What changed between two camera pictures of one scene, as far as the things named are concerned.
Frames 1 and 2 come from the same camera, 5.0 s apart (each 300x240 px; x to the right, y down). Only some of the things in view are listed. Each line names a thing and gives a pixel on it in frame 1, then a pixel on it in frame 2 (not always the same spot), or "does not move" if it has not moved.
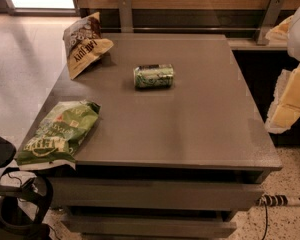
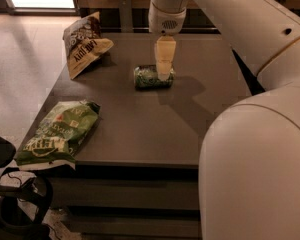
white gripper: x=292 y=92 to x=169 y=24
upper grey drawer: x=153 y=194 does not move
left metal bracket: x=126 y=14 does not move
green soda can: x=152 y=76 does not move
